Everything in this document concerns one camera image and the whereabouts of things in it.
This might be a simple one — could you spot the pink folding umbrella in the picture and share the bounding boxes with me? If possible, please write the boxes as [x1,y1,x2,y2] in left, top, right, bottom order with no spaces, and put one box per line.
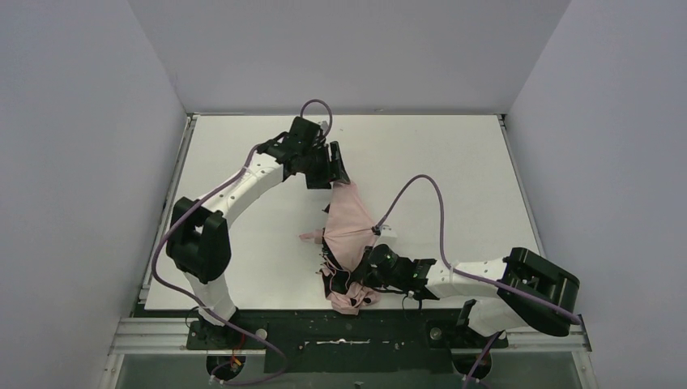
[299,182,379,315]

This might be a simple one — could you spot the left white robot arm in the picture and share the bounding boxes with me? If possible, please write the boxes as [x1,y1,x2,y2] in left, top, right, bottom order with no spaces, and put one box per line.
[164,117,350,327]

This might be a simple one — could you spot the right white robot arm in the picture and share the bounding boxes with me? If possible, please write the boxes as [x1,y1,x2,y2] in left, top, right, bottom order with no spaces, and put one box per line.
[352,244,580,337]

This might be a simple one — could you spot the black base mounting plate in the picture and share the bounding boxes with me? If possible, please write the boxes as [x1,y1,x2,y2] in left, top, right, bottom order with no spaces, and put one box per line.
[186,308,489,374]

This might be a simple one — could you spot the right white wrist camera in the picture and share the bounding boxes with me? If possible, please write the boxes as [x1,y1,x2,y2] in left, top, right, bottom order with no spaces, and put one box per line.
[372,224,398,242]

